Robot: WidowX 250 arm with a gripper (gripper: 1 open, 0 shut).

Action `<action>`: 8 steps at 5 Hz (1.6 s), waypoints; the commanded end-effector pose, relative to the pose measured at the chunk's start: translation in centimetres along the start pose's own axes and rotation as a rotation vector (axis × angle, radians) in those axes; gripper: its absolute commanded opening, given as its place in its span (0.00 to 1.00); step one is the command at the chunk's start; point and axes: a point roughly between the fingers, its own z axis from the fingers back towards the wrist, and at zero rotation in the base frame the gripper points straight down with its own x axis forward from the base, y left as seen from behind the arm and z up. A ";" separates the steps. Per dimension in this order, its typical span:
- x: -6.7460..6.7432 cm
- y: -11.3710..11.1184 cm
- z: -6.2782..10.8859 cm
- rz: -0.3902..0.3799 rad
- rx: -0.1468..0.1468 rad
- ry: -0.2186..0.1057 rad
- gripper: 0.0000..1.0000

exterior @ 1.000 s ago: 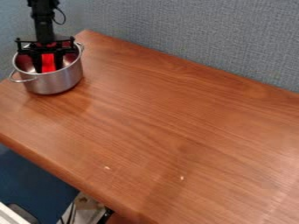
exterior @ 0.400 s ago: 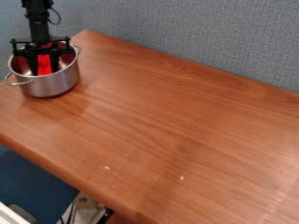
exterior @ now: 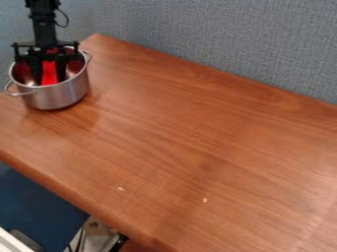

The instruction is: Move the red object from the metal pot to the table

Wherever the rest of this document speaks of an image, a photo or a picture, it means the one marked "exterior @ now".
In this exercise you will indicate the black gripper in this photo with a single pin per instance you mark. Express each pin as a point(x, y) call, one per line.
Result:
point(46, 48)

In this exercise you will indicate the red rectangular block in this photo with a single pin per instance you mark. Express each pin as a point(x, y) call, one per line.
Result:
point(48, 73)

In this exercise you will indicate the stainless steel pot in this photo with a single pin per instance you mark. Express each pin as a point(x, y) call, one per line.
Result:
point(50, 97)

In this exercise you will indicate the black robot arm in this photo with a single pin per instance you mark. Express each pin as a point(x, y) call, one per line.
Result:
point(44, 8)

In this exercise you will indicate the white object at corner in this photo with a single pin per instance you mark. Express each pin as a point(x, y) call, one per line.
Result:
point(10, 244)

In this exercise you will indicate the metal table leg frame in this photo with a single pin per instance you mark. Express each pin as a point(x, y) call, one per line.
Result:
point(97, 237)

